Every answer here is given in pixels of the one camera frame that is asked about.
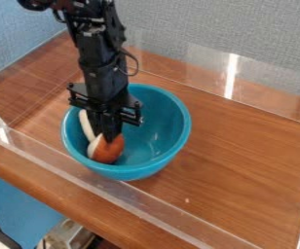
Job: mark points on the clear acrylic table barrier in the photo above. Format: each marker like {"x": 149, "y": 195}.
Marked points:
{"x": 227, "y": 195}

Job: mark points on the brown and white toy mushroom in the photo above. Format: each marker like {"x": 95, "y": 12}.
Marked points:
{"x": 100, "y": 150}

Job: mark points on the white power strip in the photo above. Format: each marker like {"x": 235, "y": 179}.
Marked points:
{"x": 68, "y": 235}

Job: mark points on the blue plastic bowl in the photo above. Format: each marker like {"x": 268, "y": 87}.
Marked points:
{"x": 152, "y": 144}

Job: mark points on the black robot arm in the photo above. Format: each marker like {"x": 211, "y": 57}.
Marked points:
{"x": 99, "y": 35}

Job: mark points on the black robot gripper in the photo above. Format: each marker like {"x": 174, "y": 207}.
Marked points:
{"x": 104, "y": 96}

